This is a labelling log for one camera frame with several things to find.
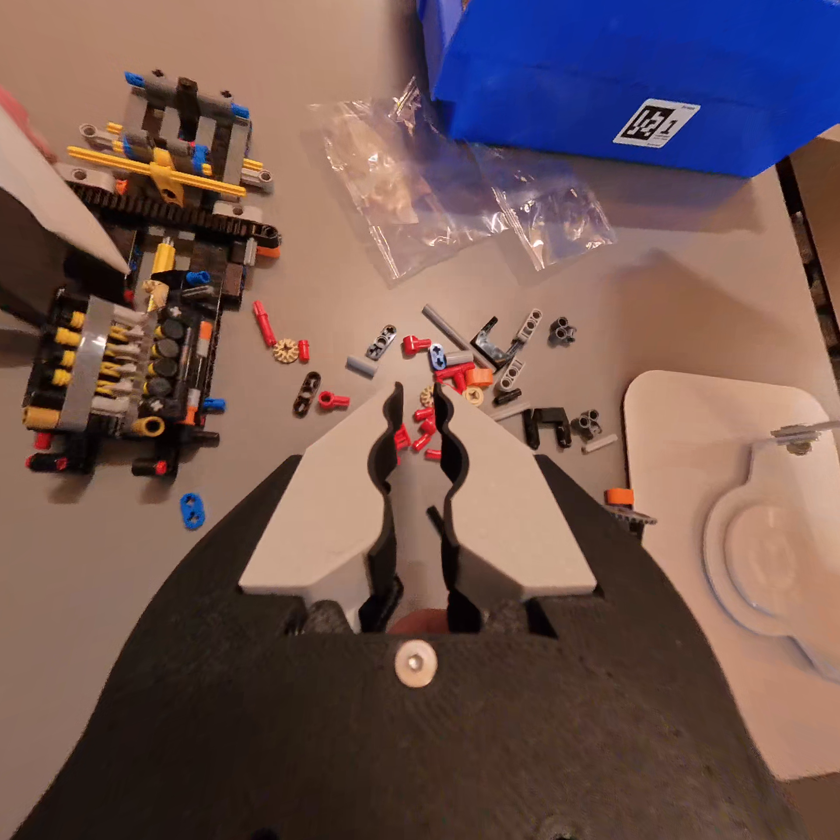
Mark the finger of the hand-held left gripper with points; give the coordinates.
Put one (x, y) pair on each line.
(46, 216)

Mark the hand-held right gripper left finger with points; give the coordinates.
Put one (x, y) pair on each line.
(321, 518)

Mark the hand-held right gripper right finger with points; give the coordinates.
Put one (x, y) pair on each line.
(518, 518)

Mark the partly built lego model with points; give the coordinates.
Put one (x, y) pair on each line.
(157, 262)

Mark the pile of lego pieces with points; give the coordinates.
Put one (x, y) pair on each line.
(459, 358)

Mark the orange lego connector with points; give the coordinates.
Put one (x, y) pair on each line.
(620, 497)

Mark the blue lego beam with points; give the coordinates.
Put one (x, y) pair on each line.
(191, 510)

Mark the clear plastic bag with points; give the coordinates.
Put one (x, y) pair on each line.
(551, 216)
(394, 190)

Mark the blue plastic bin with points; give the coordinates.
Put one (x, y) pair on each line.
(590, 65)

